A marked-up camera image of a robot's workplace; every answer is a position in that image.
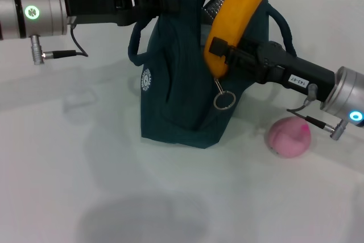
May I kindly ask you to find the dark teal insulated lunch bag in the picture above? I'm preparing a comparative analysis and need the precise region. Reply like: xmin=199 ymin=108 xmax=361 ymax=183
xmin=127 ymin=0 xmax=298 ymax=149

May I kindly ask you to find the right arm cable with connector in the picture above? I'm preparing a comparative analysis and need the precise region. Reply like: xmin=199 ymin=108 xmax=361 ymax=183
xmin=286 ymin=83 xmax=349 ymax=141

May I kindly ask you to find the left arm cable with connector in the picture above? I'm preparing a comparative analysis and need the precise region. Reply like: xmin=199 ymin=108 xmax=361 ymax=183
xmin=30 ymin=23 xmax=89 ymax=66

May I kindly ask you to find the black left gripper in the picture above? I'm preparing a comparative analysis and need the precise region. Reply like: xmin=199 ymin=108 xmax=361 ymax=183
xmin=64 ymin=0 xmax=180 ymax=27

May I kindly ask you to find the pink peach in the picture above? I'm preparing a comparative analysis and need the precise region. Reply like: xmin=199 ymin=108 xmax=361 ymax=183
xmin=264 ymin=116 xmax=312 ymax=159

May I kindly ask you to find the yellow banana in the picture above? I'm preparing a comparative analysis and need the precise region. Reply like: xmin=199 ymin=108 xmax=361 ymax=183
xmin=202 ymin=0 xmax=276 ymax=81

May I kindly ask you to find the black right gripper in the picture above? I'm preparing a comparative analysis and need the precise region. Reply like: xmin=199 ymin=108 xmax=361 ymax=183
xmin=212 ymin=36 xmax=336 ymax=103

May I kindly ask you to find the arm cable with connector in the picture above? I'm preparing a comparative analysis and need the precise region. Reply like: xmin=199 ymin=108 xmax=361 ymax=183
xmin=286 ymin=83 xmax=349 ymax=141
xmin=30 ymin=23 xmax=89 ymax=66

